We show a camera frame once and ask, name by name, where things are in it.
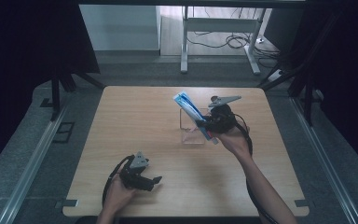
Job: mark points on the white metal desk frame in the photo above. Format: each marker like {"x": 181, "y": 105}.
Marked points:
{"x": 185, "y": 46}

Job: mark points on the white power strip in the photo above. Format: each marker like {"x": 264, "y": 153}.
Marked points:
{"x": 275, "y": 75}

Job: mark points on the black metal stand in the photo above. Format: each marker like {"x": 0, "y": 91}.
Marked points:
{"x": 307, "y": 93}

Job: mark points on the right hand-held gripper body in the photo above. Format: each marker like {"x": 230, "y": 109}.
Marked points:
{"x": 222, "y": 119}

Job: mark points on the person's left hand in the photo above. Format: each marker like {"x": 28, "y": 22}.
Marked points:
{"x": 118, "y": 196}

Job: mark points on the black tripod stand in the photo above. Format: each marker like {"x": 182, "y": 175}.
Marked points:
{"x": 56, "y": 93}

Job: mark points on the person's right hand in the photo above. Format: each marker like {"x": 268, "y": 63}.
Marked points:
{"x": 234, "y": 141}

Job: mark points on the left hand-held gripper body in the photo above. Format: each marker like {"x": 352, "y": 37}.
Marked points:
{"x": 133, "y": 177}

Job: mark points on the white cabinet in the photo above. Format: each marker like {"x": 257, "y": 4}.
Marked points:
{"x": 121, "y": 28}

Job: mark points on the blue and white toothpaste tube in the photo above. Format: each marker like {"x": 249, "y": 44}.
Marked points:
{"x": 192, "y": 112}

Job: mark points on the clear plastic container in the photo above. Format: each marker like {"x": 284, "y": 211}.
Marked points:
{"x": 188, "y": 135}

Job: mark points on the aluminium rail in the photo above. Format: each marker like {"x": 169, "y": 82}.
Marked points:
{"x": 323, "y": 161}
{"x": 31, "y": 168}

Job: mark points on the black curtain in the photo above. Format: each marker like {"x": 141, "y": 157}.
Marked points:
{"x": 21, "y": 62}
{"x": 351, "y": 77}

